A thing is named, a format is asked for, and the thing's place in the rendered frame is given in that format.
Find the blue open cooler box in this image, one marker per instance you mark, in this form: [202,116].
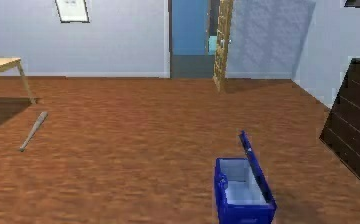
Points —
[241,200]

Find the grey baseball bat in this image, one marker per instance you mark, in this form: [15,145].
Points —
[34,130]

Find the dark brown chest of drawers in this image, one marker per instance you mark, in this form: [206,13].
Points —
[353,116]

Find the light wooden table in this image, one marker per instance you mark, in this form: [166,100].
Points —
[4,63]

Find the framed white wall picture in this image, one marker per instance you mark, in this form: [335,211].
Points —
[72,10]

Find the dark framed wall picture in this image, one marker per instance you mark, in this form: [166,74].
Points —
[358,3]

